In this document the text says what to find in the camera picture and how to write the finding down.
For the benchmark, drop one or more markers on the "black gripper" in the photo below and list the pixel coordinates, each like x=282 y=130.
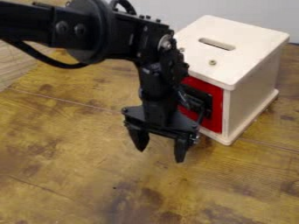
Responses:
x=158 y=115

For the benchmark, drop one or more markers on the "red wooden drawer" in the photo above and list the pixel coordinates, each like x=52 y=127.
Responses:
x=211 y=123

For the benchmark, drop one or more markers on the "black metal drawer handle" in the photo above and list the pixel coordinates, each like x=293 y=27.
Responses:
x=197 y=101

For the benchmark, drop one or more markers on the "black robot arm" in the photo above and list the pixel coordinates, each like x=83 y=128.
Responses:
x=92 y=30

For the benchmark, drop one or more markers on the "white wooden box cabinet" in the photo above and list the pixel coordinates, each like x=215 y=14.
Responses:
x=234 y=61

